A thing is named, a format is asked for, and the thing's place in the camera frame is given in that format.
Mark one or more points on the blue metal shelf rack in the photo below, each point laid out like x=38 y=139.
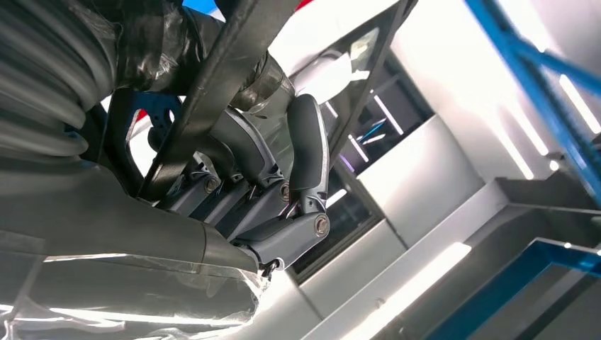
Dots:
x=530 y=61

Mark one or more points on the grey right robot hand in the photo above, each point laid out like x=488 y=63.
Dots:
x=117 y=225

